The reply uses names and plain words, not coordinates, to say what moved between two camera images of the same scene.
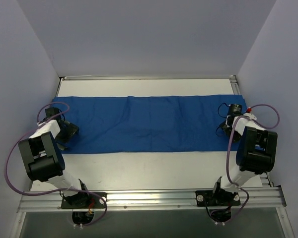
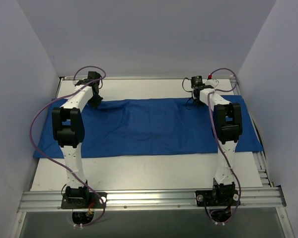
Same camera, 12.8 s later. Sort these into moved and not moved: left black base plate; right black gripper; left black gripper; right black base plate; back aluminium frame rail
Moved: left black gripper; right black gripper
Not moved: left black base plate; right black base plate; back aluminium frame rail
